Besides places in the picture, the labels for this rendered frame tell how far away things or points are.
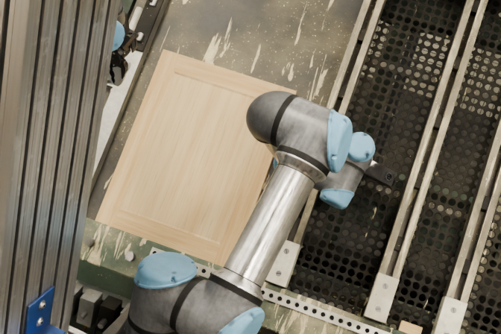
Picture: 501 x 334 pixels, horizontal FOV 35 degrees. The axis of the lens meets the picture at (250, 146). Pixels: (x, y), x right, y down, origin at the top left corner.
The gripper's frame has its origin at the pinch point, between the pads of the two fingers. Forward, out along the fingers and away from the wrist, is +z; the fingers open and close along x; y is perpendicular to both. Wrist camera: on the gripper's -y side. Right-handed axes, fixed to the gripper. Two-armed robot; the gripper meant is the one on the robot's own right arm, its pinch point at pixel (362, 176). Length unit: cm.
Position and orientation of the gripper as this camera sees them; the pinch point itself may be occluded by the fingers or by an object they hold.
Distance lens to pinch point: 231.6
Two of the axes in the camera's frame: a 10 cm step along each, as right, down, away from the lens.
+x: -3.6, 9.1, -1.9
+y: -9.3, -3.3, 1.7
